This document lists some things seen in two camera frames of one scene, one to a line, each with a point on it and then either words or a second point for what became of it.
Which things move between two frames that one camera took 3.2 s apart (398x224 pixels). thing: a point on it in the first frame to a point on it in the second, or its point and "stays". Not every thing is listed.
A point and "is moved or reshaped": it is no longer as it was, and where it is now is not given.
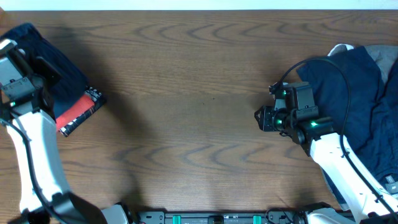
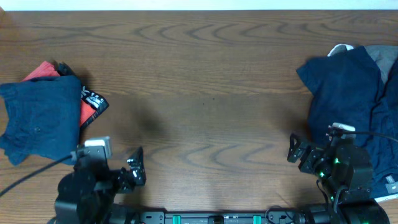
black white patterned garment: x=99 y=100 to x=87 y=96
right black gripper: x=265 y=123 to x=314 y=153
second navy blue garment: x=351 y=95 stays
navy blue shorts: x=72 y=81 is moved or reshaped
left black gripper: x=43 y=67 to x=125 y=183
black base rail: x=275 y=216 stays
